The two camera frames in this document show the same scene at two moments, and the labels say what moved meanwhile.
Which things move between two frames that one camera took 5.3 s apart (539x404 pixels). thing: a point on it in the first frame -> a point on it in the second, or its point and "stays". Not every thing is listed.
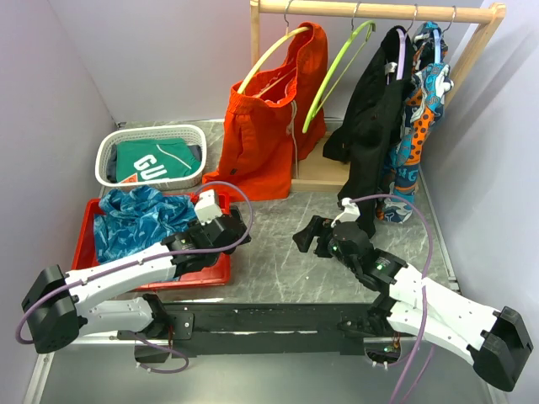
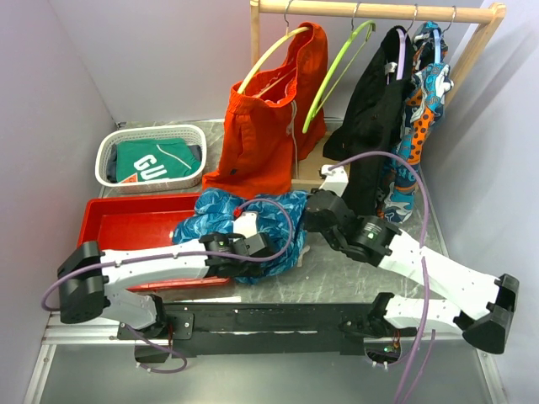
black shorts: (374, 110) stays
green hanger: (334, 92) stays
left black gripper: (196, 227) -> (253, 271)
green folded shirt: (155, 159) stays
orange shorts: (274, 118) stays
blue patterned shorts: (133, 218) -> (281, 215)
